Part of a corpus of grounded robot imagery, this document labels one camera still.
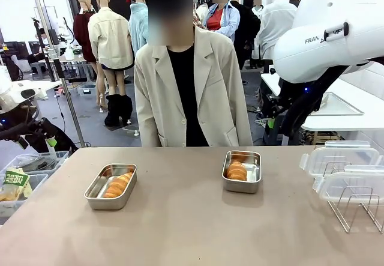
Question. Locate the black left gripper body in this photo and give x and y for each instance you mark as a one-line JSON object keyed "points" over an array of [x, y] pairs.
{"points": [[36, 128]]}

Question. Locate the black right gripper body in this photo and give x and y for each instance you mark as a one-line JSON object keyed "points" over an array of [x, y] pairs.
{"points": [[274, 105]]}

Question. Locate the left gripper green-black finger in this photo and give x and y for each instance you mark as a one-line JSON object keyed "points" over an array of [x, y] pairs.
{"points": [[23, 143], [51, 143]]}

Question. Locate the golden croissant bread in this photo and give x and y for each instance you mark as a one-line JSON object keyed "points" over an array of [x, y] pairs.
{"points": [[118, 185], [237, 171]]}

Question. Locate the clear plastic snap-lock lid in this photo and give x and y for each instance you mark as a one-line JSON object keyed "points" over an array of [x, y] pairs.
{"points": [[339, 158], [357, 185]]}

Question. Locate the person's left forearm beige sleeve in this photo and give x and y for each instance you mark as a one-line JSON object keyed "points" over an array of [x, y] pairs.
{"points": [[244, 125]]}

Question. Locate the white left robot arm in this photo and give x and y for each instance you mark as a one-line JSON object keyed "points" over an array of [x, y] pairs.
{"points": [[15, 95]]}

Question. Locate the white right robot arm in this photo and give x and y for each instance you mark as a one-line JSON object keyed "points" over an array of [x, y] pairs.
{"points": [[330, 22]]}

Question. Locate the person's right forearm beige sleeve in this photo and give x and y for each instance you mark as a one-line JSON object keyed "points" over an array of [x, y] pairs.
{"points": [[144, 125]]}

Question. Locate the clear plastic storage bin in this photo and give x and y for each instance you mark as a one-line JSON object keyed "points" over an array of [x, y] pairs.
{"points": [[57, 156], [39, 182]]}

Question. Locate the green and yellow snack bag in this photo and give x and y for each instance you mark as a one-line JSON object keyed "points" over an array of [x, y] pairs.
{"points": [[16, 179]]}

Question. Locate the white desk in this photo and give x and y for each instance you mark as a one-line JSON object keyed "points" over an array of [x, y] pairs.
{"points": [[45, 86]]}

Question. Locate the silver metal stand pole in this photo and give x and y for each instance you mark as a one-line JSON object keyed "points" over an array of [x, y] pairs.
{"points": [[67, 98]]}

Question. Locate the grey plastic stool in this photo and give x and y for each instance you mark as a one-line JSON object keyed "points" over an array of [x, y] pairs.
{"points": [[37, 68]]}

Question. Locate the black fuzzy boot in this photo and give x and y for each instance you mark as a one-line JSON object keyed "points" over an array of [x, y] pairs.
{"points": [[126, 107], [112, 113]]}

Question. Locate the rectangular steel food container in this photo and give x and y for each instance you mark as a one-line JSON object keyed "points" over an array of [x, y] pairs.
{"points": [[99, 201], [238, 185]]}

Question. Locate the seated person in dark clothes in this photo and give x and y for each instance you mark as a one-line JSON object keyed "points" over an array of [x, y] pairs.
{"points": [[37, 57]]}

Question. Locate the mannequin in black coat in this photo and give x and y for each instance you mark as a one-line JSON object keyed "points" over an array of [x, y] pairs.
{"points": [[249, 32]]}

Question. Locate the black computer monitor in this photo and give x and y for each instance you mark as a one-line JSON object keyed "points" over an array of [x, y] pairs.
{"points": [[22, 50]]}

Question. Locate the white table with white legs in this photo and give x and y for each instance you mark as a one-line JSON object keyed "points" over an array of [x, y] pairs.
{"points": [[354, 122]]}

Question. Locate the mannequin in white jacket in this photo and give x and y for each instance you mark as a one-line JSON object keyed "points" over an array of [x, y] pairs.
{"points": [[276, 22]]}

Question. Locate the figure in blue shirt red top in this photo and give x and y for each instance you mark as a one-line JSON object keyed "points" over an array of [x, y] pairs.
{"points": [[225, 19]]}

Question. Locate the mannequin in dark red sweater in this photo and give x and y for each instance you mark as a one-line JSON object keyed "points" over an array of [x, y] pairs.
{"points": [[82, 29]]}

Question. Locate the person in beige coat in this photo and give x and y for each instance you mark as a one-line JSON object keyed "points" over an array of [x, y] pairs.
{"points": [[162, 98]]}

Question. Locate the mannequin in cream jacket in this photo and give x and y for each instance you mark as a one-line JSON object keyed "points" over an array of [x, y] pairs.
{"points": [[109, 38]]}

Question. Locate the mannequin in light blue jacket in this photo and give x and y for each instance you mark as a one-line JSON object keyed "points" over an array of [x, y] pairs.
{"points": [[138, 22]]}

